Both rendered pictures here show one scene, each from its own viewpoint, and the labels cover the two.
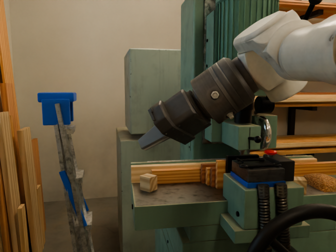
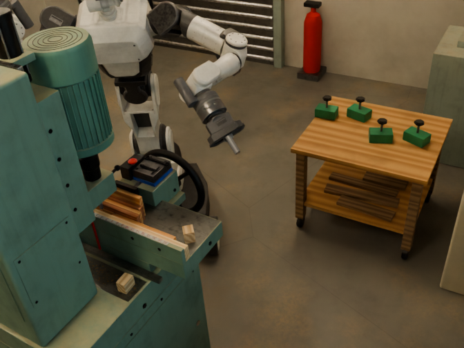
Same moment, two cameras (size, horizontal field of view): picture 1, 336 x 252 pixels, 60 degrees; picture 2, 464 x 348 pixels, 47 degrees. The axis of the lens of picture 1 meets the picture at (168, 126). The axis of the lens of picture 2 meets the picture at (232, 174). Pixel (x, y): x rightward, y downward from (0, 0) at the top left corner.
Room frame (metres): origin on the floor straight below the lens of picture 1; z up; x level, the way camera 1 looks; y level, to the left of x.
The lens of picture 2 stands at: (1.53, 0.95, 2.00)
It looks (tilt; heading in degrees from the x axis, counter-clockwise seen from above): 37 degrees down; 223
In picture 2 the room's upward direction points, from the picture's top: 4 degrees counter-clockwise
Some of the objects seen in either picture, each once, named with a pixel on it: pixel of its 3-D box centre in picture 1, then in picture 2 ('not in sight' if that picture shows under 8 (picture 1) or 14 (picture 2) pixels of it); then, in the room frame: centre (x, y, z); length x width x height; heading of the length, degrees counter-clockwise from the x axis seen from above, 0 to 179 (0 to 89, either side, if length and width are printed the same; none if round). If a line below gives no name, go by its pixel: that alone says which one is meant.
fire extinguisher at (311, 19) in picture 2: not in sight; (313, 40); (-1.84, -1.20, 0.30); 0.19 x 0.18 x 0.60; 12
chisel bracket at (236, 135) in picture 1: (240, 136); (91, 192); (0.89, -0.22, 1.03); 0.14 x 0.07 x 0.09; 9
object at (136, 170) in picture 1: (228, 169); (107, 221); (0.88, -0.19, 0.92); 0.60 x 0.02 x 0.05; 99
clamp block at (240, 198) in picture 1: (260, 197); (150, 186); (0.67, -0.22, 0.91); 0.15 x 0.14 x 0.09; 99
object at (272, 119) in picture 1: (261, 130); not in sight; (1.08, -0.35, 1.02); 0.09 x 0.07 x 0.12; 99
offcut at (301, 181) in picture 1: (297, 185); not in sight; (0.75, -0.35, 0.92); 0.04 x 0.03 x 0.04; 78
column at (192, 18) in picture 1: (212, 92); (6, 213); (1.16, -0.18, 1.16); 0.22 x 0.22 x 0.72; 9
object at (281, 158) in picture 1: (263, 168); (146, 167); (0.67, -0.23, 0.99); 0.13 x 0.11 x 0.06; 99
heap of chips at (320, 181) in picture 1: (322, 179); not in sight; (0.82, -0.45, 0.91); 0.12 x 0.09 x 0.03; 9
